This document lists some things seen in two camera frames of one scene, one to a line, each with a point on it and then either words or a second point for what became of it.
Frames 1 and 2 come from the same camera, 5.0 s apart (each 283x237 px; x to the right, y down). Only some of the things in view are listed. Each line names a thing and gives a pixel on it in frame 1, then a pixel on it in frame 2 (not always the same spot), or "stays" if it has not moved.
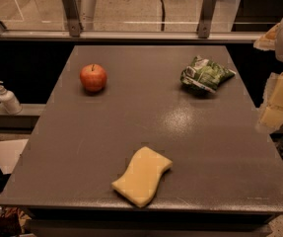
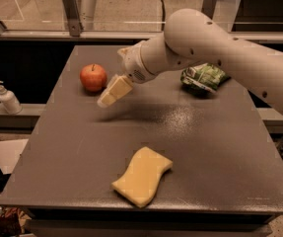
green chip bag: (205, 74) stays
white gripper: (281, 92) -> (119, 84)
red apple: (93, 77) stays
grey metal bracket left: (74, 23) stays
